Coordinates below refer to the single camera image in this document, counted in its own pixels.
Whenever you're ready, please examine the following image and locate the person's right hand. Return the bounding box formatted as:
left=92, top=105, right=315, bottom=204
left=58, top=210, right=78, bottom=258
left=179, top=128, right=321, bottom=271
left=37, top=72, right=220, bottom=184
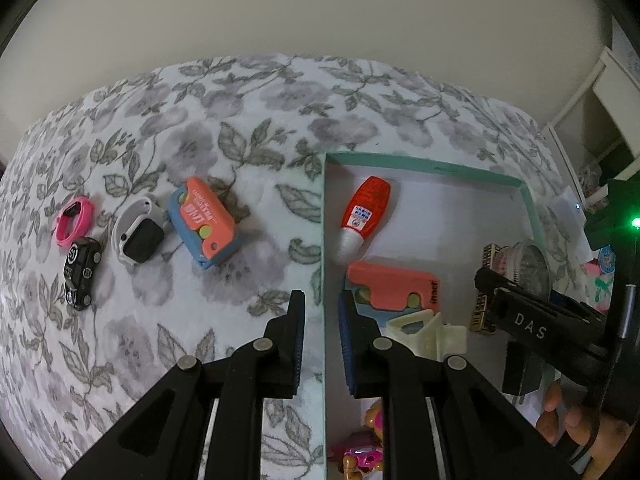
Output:
left=535, top=380, right=640, bottom=480

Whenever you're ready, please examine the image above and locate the pink wrist band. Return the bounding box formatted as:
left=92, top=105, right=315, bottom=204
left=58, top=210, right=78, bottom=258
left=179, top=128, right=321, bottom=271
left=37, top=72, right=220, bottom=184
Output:
left=55, top=197, right=96, bottom=247

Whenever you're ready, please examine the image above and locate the black toy car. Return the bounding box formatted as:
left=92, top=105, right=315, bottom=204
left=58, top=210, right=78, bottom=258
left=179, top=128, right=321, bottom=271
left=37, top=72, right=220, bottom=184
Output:
left=63, top=236, right=103, bottom=312

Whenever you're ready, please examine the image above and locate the dark gripper cable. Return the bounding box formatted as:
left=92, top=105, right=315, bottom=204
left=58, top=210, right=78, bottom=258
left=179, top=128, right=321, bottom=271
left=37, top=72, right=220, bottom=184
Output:
left=565, top=285, right=632, bottom=466

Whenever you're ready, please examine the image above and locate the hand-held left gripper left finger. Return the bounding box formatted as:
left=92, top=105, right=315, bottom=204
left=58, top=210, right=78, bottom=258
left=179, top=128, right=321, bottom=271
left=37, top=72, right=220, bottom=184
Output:
left=62, top=289, right=306, bottom=480

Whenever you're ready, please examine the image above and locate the pink toy figure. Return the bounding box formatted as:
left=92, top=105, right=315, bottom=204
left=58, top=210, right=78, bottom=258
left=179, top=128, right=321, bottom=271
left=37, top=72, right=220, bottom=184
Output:
left=330, top=400, right=388, bottom=476

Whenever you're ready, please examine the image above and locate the floral blanket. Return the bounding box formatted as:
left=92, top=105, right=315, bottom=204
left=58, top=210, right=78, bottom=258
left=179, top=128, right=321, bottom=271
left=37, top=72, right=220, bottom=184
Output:
left=0, top=55, right=601, bottom=480

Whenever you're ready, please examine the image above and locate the gold hair clip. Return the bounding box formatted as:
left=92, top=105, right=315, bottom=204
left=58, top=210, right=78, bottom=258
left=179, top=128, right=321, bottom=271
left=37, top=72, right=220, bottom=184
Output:
left=469, top=243, right=503, bottom=335

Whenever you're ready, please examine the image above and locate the red and white correction bottle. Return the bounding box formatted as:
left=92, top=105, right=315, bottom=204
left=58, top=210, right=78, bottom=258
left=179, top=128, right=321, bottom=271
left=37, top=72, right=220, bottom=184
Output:
left=334, top=176, right=392, bottom=266

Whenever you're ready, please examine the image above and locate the teal cardboard box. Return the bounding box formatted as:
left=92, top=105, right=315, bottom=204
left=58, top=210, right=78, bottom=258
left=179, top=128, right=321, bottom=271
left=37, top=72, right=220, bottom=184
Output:
left=320, top=151, right=551, bottom=480

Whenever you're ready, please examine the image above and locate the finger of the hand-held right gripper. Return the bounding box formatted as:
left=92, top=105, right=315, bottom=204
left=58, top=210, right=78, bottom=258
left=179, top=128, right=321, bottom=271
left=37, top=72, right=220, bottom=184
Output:
left=474, top=266, right=551, bottom=327
left=502, top=337, right=556, bottom=397

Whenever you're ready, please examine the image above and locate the coral blue toy on table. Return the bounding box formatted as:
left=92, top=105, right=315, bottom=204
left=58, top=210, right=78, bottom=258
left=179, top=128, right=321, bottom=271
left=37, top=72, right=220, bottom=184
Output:
left=167, top=177, right=237, bottom=271

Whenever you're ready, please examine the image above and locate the white shelf unit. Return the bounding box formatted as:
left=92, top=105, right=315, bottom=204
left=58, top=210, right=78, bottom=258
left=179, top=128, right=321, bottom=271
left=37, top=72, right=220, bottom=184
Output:
left=540, top=45, right=640, bottom=211

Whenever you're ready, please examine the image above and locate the round clear tape roll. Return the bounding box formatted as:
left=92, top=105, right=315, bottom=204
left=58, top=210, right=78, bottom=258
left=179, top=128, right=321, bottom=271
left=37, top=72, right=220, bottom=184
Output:
left=502, top=241, right=551, bottom=293

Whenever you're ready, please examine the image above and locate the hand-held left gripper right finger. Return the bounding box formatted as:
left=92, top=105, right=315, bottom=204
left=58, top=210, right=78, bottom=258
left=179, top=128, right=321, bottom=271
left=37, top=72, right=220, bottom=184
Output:
left=337, top=290, right=581, bottom=480

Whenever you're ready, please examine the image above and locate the grey smartwatch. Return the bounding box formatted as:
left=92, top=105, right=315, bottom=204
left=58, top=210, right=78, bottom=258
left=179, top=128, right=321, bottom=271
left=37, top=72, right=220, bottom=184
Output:
left=111, top=195, right=166, bottom=263

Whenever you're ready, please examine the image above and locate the cream plastic toy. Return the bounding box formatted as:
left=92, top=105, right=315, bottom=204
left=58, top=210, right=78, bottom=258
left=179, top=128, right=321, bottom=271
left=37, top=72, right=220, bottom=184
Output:
left=382, top=310, right=468, bottom=361

